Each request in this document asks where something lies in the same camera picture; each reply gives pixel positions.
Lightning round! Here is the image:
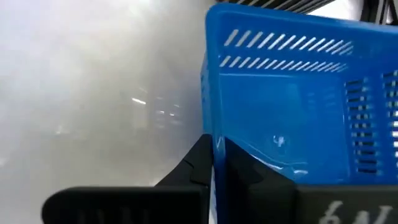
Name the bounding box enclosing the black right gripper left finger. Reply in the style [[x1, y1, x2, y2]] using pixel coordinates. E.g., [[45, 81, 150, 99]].
[[42, 133, 214, 224]]

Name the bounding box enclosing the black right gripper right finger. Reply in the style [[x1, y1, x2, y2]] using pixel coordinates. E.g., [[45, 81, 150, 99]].
[[223, 138, 398, 224]]

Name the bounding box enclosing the blue plastic slotted basket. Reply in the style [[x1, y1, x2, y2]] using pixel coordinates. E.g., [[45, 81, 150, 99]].
[[200, 2, 398, 224]]

